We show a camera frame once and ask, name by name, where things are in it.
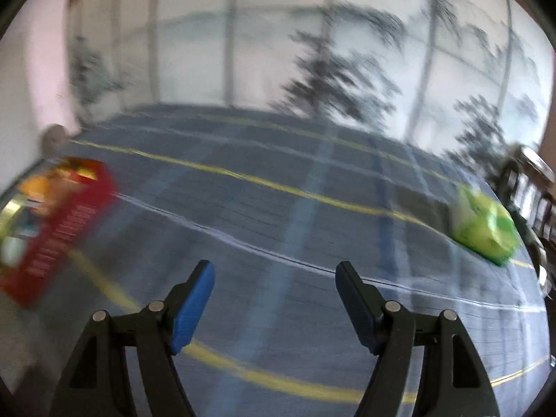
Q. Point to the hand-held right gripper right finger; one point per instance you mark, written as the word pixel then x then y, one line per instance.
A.
pixel 356 308

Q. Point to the green tissue pack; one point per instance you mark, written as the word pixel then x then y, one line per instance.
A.
pixel 486 226

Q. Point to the round grey disc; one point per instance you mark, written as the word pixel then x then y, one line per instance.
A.
pixel 54 137

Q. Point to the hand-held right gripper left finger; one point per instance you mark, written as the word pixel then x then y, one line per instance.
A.
pixel 193 308

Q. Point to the ink landscape folding screen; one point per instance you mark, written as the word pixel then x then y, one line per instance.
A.
pixel 260 52

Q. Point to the red tin box gold interior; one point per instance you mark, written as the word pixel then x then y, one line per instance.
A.
pixel 69 234

